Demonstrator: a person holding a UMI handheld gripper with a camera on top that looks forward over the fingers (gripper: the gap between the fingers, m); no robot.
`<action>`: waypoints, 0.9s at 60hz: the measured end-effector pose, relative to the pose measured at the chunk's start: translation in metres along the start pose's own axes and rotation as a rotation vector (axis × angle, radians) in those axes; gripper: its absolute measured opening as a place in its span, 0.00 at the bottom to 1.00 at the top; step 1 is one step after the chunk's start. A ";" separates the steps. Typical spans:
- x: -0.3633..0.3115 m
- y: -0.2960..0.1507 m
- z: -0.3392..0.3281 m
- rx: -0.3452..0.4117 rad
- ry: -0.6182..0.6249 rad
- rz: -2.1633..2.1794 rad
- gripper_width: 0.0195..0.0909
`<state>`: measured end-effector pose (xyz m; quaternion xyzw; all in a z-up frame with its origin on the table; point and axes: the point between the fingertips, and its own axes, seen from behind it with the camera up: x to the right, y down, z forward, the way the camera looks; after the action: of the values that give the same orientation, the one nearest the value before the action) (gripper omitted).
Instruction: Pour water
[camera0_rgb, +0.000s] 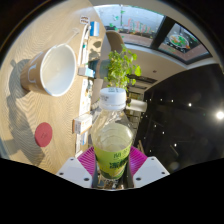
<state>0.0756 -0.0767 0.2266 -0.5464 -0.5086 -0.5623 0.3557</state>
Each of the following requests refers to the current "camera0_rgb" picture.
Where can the group of ceiling lights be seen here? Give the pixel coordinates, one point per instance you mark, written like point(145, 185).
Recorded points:
point(190, 106)

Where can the flat round red coaster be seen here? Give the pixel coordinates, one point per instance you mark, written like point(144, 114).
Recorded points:
point(43, 134)

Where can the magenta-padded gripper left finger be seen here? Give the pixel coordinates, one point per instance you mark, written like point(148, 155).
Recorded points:
point(76, 171)

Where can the white round column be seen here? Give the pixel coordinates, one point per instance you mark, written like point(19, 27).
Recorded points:
point(138, 105)

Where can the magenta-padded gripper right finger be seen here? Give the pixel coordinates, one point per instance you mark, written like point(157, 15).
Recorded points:
point(150, 171)

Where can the window with printed decals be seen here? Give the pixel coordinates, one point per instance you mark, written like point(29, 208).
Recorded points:
point(146, 30)

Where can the blue card box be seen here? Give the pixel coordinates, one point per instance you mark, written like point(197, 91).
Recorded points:
point(94, 28)

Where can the clear green-labelled drink bottle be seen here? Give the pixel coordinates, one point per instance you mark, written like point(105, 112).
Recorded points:
point(112, 146)

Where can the brown paper cup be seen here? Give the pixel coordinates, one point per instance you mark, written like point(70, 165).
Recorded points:
point(56, 68)

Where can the green potted plant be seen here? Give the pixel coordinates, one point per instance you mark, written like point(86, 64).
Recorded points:
point(121, 68)

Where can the pill blister pack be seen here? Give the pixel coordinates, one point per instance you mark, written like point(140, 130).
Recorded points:
point(84, 20)

